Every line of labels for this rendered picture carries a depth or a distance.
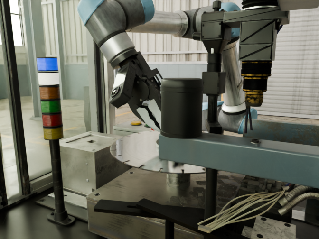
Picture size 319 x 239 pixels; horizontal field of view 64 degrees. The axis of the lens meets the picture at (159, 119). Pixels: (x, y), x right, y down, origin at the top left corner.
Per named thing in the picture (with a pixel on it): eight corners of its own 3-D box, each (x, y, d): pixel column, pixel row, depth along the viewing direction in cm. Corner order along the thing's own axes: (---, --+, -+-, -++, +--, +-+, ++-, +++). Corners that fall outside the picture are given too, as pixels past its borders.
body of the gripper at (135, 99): (169, 87, 65) (144, 45, 64) (153, 97, 58) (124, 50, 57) (148, 100, 70) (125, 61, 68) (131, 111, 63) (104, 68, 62)
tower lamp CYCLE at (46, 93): (35, 98, 60) (34, 86, 59) (51, 96, 64) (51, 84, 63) (49, 100, 58) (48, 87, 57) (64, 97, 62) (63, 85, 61)
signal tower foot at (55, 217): (43, 218, 68) (43, 209, 67) (54, 211, 71) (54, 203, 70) (67, 227, 64) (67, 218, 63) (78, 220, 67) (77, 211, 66)
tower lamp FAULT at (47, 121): (38, 125, 61) (37, 113, 60) (53, 122, 65) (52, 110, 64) (51, 127, 59) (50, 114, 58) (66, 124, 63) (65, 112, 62)
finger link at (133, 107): (157, 115, 63) (138, 85, 62) (154, 118, 61) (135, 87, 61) (144, 123, 66) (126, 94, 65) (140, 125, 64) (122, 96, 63)
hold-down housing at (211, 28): (197, 95, 59) (200, 1, 55) (207, 94, 63) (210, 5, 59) (220, 98, 56) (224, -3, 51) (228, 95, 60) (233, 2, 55)
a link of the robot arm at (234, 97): (231, 121, 124) (207, 2, 98) (261, 126, 113) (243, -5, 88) (218, 135, 117) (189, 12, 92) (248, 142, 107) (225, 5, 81)
